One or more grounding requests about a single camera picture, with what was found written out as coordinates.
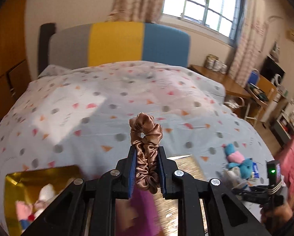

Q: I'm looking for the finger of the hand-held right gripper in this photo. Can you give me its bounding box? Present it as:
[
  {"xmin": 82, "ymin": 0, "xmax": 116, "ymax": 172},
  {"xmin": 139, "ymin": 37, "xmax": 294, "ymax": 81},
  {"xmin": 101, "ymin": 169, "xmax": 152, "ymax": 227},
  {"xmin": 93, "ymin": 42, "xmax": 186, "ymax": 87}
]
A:
[
  {"xmin": 239, "ymin": 193, "xmax": 270, "ymax": 204},
  {"xmin": 232, "ymin": 185, "xmax": 269, "ymax": 194}
]

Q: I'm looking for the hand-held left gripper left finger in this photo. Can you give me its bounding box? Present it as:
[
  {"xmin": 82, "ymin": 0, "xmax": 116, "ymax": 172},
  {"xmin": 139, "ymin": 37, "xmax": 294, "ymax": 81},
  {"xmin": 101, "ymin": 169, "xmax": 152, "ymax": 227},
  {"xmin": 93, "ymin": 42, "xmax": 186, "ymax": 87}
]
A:
[{"xmin": 21, "ymin": 146, "xmax": 137, "ymax": 236}]

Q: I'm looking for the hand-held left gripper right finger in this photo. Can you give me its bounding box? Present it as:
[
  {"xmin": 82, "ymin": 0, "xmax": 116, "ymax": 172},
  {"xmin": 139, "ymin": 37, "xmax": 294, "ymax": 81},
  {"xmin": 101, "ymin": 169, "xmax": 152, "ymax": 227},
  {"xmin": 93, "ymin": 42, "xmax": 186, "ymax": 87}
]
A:
[{"xmin": 158, "ymin": 146, "xmax": 273, "ymax": 236}]

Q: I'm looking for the brown satin scrunchie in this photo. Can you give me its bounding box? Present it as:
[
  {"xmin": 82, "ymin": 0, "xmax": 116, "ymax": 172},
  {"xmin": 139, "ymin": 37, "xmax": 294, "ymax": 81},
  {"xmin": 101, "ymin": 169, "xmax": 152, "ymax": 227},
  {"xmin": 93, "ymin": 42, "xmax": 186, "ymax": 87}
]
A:
[{"xmin": 130, "ymin": 112, "xmax": 163, "ymax": 194}]

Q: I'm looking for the white sponge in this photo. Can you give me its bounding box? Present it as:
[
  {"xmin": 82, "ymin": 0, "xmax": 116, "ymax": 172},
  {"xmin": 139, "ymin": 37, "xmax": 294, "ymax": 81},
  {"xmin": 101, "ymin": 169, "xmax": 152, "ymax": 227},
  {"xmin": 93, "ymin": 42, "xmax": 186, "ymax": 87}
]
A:
[{"xmin": 37, "ymin": 183, "xmax": 57, "ymax": 206}]

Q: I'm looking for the pink fluffy cloth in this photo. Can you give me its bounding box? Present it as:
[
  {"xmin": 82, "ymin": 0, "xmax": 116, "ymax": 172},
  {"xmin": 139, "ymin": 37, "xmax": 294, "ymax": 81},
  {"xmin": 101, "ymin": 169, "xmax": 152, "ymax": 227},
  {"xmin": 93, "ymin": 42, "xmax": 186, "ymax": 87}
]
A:
[{"xmin": 16, "ymin": 200, "xmax": 35, "ymax": 223}]

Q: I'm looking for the person's right hand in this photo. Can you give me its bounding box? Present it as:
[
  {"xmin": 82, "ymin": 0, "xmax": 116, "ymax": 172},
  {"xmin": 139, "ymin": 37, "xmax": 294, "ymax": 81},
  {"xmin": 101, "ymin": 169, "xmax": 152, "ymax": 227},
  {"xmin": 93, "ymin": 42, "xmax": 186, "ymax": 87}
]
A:
[{"xmin": 260, "ymin": 199, "xmax": 293, "ymax": 229}]

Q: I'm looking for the blue tissue packet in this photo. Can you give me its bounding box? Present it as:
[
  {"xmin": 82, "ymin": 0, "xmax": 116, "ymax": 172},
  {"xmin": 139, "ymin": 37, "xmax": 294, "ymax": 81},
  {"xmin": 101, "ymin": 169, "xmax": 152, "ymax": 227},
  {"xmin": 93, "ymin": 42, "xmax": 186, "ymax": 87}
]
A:
[{"xmin": 251, "ymin": 162, "xmax": 261, "ymax": 179}]

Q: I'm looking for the blue plush bunny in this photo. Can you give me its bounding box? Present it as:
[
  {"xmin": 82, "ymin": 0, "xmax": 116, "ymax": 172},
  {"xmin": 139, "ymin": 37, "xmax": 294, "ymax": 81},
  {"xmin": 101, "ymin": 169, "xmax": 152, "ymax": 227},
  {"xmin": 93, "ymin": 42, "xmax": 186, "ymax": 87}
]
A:
[{"xmin": 223, "ymin": 144, "xmax": 254, "ymax": 180}]

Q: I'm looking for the grey plush bunny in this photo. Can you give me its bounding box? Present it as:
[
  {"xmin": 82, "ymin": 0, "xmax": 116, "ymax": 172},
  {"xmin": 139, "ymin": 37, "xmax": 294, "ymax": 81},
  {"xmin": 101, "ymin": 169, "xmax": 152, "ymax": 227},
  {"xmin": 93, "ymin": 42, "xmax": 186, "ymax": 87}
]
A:
[{"xmin": 222, "ymin": 167, "xmax": 248, "ymax": 190}]

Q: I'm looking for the pink fluffy clothing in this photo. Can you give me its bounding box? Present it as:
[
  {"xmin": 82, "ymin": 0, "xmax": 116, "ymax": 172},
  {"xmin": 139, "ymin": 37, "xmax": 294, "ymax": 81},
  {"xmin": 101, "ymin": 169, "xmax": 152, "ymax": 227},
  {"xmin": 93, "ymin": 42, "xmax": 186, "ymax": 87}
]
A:
[{"xmin": 275, "ymin": 133, "xmax": 294, "ymax": 202}]

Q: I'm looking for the low cabinet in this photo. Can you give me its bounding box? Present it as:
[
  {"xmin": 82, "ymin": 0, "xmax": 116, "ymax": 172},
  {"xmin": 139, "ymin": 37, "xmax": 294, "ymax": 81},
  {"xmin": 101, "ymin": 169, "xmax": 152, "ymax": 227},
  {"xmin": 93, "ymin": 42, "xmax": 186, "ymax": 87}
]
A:
[{"xmin": 270, "ymin": 88, "xmax": 294, "ymax": 148}]

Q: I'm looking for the light woven basket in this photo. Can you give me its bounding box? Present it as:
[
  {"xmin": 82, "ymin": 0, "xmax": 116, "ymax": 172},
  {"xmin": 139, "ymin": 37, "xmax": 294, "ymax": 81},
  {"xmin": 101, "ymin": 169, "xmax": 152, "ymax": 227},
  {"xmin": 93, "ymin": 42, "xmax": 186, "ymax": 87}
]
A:
[{"xmin": 224, "ymin": 97, "xmax": 246, "ymax": 115}]

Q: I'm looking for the patterned bed sheet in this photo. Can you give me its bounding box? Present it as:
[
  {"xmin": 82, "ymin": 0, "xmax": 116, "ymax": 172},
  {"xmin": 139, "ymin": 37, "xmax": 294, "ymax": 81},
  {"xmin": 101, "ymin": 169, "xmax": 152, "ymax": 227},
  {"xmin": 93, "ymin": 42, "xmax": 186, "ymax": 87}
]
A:
[{"xmin": 0, "ymin": 60, "xmax": 275, "ymax": 236}]

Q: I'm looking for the white kettle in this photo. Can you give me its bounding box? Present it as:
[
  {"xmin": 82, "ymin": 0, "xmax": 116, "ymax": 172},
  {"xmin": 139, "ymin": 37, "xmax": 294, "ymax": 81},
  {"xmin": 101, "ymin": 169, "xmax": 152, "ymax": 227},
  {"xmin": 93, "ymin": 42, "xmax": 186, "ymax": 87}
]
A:
[{"xmin": 271, "ymin": 74, "xmax": 283, "ymax": 86}]

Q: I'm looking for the blue chair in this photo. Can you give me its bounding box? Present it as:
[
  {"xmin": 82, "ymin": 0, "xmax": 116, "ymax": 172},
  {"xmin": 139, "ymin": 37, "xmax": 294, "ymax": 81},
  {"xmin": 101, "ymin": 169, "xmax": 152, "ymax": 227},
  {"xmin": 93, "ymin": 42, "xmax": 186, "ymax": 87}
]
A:
[{"xmin": 244, "ymin": 69, "xmax": 275, "ymax": 126}]

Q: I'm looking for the wooden nightstand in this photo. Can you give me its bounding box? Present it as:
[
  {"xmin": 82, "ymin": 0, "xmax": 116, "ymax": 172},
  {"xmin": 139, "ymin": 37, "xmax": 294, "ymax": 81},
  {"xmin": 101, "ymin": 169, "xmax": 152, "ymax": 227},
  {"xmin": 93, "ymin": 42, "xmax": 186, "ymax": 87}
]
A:
[{"xmin": 189, "ymin": 64, "xmax": 252, "ymax": 99}]

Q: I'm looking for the black monitor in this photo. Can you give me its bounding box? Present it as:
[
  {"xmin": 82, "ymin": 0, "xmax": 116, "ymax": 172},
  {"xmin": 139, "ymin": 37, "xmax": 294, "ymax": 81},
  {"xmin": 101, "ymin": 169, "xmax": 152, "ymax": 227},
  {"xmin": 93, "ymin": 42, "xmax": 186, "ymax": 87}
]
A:
[{"xmin": 260, "ymin": 55, "xmax": 286, "ymax": 84}]

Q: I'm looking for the grey yellow blue headboard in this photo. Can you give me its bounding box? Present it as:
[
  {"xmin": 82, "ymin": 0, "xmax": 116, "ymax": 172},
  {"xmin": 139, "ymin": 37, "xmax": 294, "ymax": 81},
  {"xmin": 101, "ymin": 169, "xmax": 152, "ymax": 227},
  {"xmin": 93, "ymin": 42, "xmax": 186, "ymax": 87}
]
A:
[{"xmin": 37, "ymin": 22, "xmax": 192, "ymax": 75}]

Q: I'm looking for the patterned curtain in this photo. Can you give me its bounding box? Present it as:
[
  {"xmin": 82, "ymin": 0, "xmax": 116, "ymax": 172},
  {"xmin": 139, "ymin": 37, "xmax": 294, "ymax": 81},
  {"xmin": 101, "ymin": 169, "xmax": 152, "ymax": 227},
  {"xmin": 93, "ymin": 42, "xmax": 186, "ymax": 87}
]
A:
[
  {"xmin": 228, "ymin": 0, "xmax": 280, "ymax": 79},
  {"xmin": 105, "ymin": 0, "xmax": 172, "ymax": 24}
]

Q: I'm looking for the yellow wardrobe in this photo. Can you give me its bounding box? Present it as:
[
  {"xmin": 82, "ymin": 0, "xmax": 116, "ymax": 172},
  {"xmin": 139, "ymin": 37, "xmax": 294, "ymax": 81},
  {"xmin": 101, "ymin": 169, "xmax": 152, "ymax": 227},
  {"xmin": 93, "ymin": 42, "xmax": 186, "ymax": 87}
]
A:
[{"xmin": 0, "ymin": 0, "xmax": 32, "ymax": 121}]

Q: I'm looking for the multi-pane window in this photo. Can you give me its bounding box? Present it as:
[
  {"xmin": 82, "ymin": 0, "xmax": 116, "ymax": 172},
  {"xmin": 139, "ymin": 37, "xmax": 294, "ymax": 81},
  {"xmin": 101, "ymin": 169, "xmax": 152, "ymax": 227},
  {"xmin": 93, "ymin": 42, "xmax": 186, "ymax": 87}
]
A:
[{"xmin": 162, "ymin": 0, "xmax": 244, "ymax": 41}]

